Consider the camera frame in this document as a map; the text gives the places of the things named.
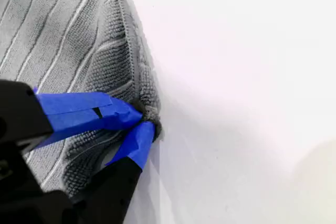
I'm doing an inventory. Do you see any grey white-striped towel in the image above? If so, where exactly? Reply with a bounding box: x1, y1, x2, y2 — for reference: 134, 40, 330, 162
0, 0, 165, 205

